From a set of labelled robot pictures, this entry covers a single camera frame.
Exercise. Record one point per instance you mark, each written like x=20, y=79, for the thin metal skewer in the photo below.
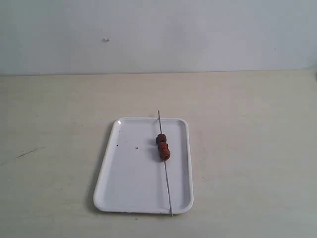
x=166, y=173

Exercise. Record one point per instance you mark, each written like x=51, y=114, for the white plastic tray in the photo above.
x=132, y=176

